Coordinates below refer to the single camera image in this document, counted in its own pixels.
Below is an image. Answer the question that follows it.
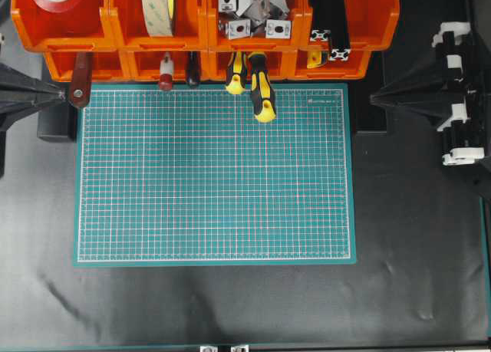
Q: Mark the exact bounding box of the white red handle tool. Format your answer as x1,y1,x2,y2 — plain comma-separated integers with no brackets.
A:
158,51,174,91

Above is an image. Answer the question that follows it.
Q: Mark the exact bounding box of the brown wooden handle tool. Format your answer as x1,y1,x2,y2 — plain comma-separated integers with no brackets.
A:
68,52,93,110

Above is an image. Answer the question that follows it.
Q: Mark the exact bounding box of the yellow tool in bin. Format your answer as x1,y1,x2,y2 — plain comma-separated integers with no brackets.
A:
306,51,323,69

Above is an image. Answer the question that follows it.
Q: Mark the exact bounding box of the metal brackets pile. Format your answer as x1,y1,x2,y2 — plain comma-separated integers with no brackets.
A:
234,0,290,24

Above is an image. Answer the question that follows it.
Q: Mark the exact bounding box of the short yellow black screwdriver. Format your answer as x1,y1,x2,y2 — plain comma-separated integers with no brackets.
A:
226,51,248,95

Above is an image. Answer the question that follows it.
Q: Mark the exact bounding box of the metal corner bracket right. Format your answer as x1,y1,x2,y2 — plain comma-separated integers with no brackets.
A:
265,19,292,39

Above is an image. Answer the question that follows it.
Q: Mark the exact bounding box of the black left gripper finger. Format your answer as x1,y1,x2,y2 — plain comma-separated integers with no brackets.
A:
1,63,68,131

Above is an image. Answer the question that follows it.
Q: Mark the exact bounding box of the dark handle tool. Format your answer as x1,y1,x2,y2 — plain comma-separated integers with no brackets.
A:
186,51,201,89

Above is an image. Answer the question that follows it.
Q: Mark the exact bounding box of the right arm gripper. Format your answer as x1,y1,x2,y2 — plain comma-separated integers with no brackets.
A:
370,21,485,166

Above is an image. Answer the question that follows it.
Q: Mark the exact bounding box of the foam tape roll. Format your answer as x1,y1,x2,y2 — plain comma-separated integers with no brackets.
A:
141,0,176,37

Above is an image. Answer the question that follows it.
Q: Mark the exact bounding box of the long yellow black screwdriver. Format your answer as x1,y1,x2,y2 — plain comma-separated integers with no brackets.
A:
248,51,276,123

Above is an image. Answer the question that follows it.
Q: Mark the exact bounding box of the green cutting mat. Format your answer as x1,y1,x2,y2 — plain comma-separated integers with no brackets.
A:
73,83,357,267

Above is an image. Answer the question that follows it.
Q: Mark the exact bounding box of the black aluminium profile left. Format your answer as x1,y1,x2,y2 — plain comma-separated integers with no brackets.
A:
309,0,331,41

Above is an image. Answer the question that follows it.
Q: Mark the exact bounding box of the metal corner bracket left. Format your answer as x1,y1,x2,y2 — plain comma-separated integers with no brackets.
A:
225,19,251,40

